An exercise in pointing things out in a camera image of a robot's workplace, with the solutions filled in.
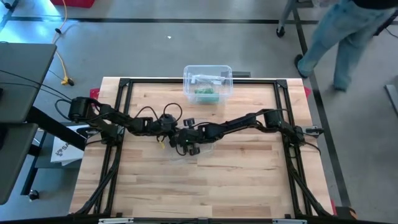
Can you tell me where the grey desk panel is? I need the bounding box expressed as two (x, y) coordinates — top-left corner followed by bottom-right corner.
(0, 123), (39, 206)

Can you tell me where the clear plastic storage box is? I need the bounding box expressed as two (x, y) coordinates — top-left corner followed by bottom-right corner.
(182, 64), (234, 106)

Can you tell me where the thin black desk cable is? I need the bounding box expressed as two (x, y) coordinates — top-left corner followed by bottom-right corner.
(0, 70), (74, 102)

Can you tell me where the grey desk top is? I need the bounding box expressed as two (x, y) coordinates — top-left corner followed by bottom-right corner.
(0, 42), (58, 124)

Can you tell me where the yellow extension cable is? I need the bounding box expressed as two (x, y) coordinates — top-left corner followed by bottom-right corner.
(52, 0), (70, 86)

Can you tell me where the white printed carton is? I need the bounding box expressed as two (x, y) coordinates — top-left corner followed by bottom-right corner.
(49, 125), (85, 167)

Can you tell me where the person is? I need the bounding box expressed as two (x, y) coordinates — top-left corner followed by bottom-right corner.
(294, 0), (398, 93)

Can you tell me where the red bin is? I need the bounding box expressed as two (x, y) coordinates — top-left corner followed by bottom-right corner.
(49, 0), (96, 9)

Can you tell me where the black aluminium table frame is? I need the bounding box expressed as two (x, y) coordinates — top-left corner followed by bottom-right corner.
(73, 77), (335, 220)

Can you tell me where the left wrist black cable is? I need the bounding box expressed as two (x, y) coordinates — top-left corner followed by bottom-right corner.
(54, 98), (184, 150)

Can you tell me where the grey metal bar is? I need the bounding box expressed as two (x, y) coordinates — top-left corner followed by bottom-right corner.
(384, 83), (398, 118)

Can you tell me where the silver aluminium bracket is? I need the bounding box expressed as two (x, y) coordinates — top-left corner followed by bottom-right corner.
(271, 218), (308, 224)
(98, 217), (135, 224)

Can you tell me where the black box orange corner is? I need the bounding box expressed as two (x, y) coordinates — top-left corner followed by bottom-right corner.
(334, 205), (358, 220)

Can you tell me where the black desk leg frame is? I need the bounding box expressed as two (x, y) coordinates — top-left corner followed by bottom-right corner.
(20, 105), (88, 197)

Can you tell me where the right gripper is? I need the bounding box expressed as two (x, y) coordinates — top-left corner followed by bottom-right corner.
(169, 117), (206, 157)

